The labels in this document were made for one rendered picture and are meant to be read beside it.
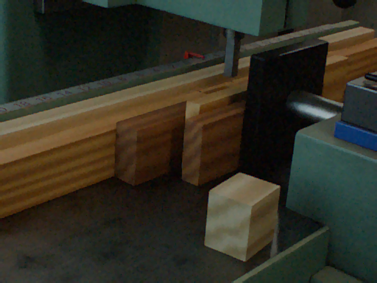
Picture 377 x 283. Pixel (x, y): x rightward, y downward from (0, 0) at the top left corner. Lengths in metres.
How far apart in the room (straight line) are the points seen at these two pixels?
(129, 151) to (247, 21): 0.14
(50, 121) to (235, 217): 0.16
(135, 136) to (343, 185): 0.15
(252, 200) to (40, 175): 0.15
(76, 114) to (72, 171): 0.04
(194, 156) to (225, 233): 0.10
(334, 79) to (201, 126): 0.21
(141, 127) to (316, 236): 0.15
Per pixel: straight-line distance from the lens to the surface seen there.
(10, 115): 0.54
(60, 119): 0.55
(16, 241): 0.49
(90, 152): 0.55
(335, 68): 0.72
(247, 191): 0.48
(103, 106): 0.57
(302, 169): 0.53
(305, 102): 0.59
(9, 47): 0.72
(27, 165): 0.51
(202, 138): 0.55
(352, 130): 0.52
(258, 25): 0.60
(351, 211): 0.52
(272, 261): 0.48
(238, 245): 0.48
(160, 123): 0.56
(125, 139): 0.55
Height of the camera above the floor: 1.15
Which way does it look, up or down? 22 degrees down
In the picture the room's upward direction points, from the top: 4 degrees clockwise
